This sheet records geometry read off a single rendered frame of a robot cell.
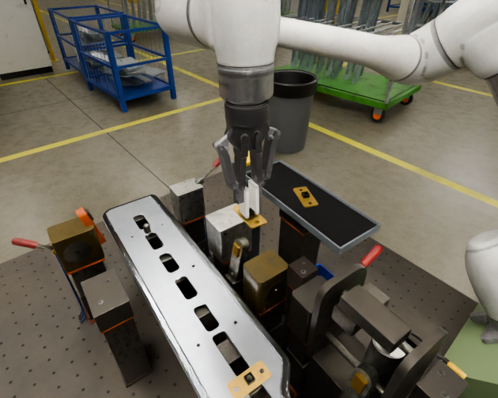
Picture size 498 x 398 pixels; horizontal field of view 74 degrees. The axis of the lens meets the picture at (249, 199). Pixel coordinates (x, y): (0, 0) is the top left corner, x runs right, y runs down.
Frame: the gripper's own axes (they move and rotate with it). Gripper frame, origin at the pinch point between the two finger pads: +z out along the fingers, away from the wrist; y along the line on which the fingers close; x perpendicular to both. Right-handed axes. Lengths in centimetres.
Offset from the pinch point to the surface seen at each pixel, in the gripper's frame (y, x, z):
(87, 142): 16, -332, 111
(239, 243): -0.3, -5.6, 16.4
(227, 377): 14.6, 15.8, 27.8
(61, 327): 48, -39, 55
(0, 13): 68, -633, 4
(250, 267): 0.1, 0.2, 19.0
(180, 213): 4.2, -38.2, 26.2
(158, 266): 17.5, -18.7, 26.2
